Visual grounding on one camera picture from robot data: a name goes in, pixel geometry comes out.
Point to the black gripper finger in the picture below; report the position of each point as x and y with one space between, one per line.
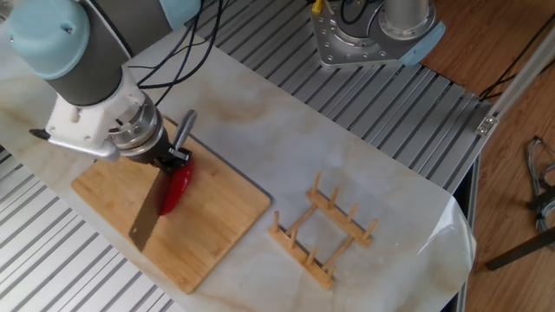
167 167
181 157

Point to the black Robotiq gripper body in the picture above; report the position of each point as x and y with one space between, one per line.
152 151

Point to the red chili pepper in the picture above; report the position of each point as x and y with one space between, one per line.
178 190

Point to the steel cleaver knife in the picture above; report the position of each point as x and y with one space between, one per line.
147 216

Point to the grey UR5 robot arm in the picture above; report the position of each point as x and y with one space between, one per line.
86 65

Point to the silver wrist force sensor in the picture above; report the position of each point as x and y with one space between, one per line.
139 130

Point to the wooden cutting board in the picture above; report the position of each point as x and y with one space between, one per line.
208 225

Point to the wooden peg rack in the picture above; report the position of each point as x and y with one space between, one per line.
321 275

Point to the yellow plastic object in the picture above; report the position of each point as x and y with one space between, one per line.
317 5

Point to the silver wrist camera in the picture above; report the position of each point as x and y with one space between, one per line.
86 148

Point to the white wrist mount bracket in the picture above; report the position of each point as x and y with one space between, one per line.
82 121

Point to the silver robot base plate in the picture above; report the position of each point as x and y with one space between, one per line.
338 47

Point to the aluminium frame post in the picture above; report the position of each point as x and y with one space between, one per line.
520 82

